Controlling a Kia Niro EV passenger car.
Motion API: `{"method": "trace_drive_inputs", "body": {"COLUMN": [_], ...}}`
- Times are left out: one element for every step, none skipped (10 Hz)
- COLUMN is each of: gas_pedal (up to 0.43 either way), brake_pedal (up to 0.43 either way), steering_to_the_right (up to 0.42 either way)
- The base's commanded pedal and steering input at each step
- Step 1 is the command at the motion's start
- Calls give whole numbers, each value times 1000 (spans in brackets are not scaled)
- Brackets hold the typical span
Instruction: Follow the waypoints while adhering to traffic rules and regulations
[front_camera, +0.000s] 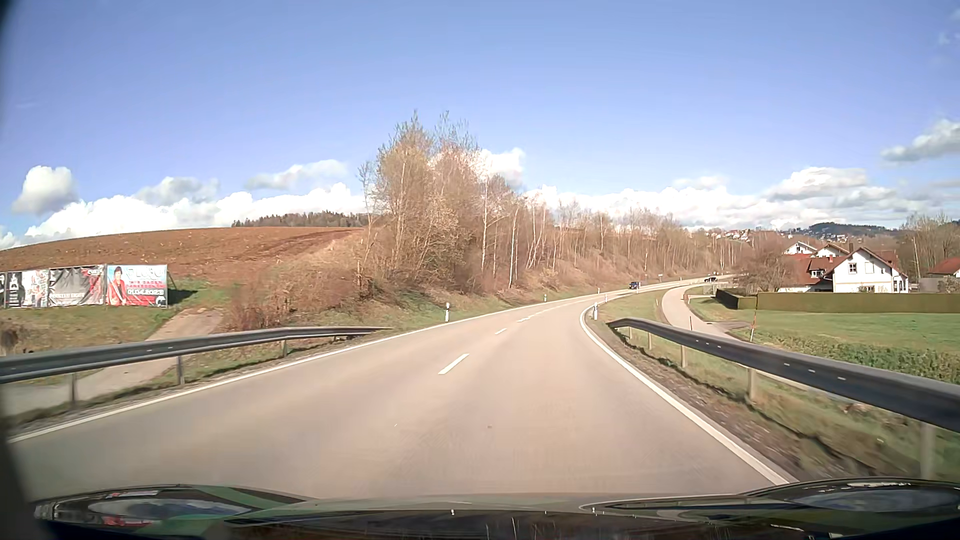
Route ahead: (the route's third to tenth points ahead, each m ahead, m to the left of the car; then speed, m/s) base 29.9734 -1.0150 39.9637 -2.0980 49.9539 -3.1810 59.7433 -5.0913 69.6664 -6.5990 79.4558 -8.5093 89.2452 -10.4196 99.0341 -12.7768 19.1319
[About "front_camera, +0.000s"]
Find row of bare trees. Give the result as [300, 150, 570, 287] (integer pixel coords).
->
[355, 111, 751, 295]

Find road markings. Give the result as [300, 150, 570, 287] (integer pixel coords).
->
[7, 279, 792, 486]

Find grey asphalt road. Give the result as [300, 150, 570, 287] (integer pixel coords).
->
[10, 276, 790, 502]

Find distant dark wood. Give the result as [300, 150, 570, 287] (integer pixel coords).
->
[231, 210, 370, 228]

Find grey side path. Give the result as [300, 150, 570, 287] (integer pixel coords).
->
[660, 283, 751, 340]

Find car's own bonnet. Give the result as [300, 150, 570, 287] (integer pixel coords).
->
[31, 477, 960, 540]

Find brown ploughed field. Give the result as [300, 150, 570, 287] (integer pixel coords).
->
[0, 226, 363, 285]

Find group of houses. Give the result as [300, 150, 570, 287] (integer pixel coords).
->
[776, 240, 852, 294]

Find grey dirt track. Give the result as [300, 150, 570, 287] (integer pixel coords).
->
[0, 307, 225, 418]

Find long trimmed hedge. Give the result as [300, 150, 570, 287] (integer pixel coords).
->
[714, 288, 960, 315]

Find green meadow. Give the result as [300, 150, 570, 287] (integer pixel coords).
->
[688, 295, 960, 385]

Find white house with red roof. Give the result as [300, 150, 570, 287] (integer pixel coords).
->
[813, 246, 910, 294]

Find row of billboards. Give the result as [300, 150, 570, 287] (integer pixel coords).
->
[0, 264, 170, 310]

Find red-roofed building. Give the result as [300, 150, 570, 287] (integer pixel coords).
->
[924, 256, 960, 294]

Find grey metal guard rail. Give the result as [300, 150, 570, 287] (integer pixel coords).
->
[606, 317, 960, 481]
[0, 325, 393, 406]

